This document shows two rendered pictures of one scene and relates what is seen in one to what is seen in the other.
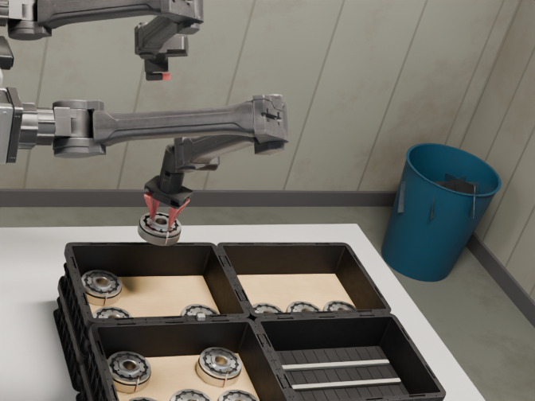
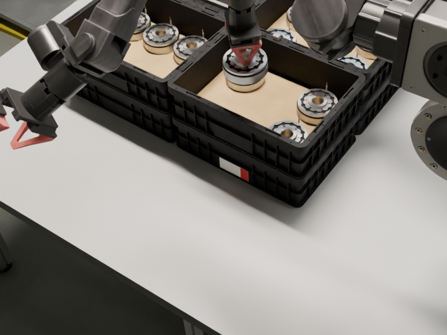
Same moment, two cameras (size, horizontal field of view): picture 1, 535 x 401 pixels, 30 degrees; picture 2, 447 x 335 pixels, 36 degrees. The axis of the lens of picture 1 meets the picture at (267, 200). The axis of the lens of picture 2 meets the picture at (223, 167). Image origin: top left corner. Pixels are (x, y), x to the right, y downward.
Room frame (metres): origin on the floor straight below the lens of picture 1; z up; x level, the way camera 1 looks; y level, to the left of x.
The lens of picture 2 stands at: (2.52, 1.33, 2.03)
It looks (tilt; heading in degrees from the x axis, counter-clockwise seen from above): 48 degrees down; 249
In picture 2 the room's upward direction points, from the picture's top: 4 degrees counter-clockwise
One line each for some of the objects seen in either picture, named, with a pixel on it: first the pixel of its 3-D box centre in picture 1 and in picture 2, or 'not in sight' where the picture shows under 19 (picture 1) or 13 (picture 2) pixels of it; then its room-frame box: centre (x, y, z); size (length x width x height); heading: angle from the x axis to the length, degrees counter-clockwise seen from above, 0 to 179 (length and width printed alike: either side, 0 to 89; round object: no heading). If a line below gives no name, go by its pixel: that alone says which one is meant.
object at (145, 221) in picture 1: (160, 223); (245, 60); (2.02, 0.23, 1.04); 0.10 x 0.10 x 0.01
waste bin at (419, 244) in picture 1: (438, 215); not in sight; (3.88, -0.74, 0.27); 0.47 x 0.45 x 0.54; 31
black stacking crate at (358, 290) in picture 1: (297, 295); (145, 44); (2.14, -0.15, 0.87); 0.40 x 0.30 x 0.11; 119
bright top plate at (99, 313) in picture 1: (113, 321); (317, 102); (1.83, 0.26, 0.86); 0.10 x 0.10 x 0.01
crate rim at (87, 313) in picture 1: (156, 282); (265, 83); (1.95, 0.20, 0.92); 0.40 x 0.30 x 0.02; 119
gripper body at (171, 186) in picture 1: (170, 181); (241, 16); (2.02, 0.23, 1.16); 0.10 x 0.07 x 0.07; 75
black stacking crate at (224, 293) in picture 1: (151, 298); (265, 98); (1.95, 0.20, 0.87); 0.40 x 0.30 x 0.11; 119
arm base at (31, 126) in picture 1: (29, 126); not in sight; (1.59, 0.46, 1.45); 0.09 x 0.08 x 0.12; 31
